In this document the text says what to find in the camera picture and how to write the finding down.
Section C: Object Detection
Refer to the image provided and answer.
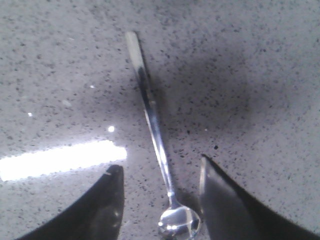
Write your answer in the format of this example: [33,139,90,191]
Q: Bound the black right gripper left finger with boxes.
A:
[19,165,125,240]

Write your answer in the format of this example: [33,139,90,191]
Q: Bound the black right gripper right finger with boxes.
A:
[199,154,320,240]

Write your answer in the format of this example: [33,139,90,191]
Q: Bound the silver metal spoon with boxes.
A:
[125,31,201,240]

